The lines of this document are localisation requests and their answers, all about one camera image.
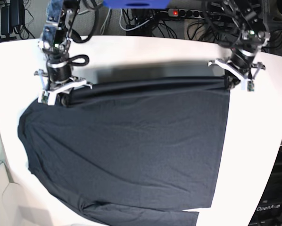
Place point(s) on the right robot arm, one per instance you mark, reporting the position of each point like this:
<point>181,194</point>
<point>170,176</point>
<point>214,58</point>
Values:
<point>54,42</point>

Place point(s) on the white power strip red switch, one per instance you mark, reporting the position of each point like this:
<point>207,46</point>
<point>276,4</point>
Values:
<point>185,13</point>

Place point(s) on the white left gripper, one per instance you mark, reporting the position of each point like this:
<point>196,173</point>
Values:
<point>235,76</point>

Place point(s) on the blue plastic bin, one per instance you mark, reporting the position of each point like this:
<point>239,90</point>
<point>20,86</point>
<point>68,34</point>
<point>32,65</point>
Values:
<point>136,4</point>

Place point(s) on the black OpenArm computer case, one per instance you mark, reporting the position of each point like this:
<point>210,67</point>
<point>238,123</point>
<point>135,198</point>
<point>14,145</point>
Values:
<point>269,209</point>

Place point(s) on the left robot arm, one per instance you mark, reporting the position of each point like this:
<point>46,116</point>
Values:
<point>252,36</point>

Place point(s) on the dark navy T-shirt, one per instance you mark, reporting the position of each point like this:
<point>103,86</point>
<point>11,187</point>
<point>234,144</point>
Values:
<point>131,153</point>

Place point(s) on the black adapters on floor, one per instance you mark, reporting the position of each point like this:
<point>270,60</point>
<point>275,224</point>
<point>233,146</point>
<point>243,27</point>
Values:
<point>11,17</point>

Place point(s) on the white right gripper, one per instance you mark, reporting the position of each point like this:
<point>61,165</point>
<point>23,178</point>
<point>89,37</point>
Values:
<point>50,90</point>

